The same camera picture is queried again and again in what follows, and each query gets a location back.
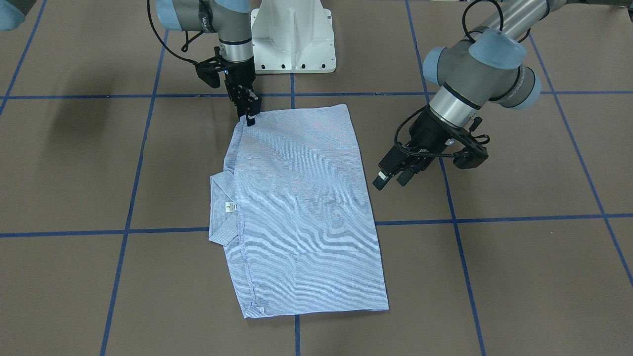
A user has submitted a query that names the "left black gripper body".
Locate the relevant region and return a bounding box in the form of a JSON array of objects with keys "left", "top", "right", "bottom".
[{"left": 394, "top": 107, "right": 457, "bottom": 168}]

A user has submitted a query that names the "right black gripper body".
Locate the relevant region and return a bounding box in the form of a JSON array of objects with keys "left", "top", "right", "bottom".
[{"left": 224, "top": 59, "right": 260, "bottom": 115}]

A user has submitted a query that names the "light blue striped shirt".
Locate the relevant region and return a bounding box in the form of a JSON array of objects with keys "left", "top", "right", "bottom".
[{"left": 209, "top": 104, "right": 389, "bottom": 318}]

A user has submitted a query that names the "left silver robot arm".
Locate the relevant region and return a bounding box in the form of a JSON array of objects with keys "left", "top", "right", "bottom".
[{"left": 372, "top": 0, "right": 569, "bottom": 190}]

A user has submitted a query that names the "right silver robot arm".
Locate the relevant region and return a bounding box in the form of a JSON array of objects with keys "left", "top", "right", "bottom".
[{"left": 146, "top": 0, "right": 262, "bottom": 127}]

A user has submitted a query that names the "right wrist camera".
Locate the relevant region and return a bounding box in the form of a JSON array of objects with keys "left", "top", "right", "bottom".
[{"left": 194, "top": 56, "right": 225, "bottom": 89}]

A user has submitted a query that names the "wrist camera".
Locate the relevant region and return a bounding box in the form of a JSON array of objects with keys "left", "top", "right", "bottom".
[
  {"left": 448, "top": 116, "right": 491, "bottom": 169},
  {"left": 194, "top": 56, "right": 225, "bottom": 89}
]

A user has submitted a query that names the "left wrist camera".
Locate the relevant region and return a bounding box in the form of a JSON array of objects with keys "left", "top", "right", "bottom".
[{"left": 448, "top": 116, "right": 491, "bottom": 169}]

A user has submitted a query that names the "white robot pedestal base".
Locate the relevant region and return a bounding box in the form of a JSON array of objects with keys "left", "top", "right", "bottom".
[{"left": 250, "top": 0, "right": 337, "bottom": 75}]

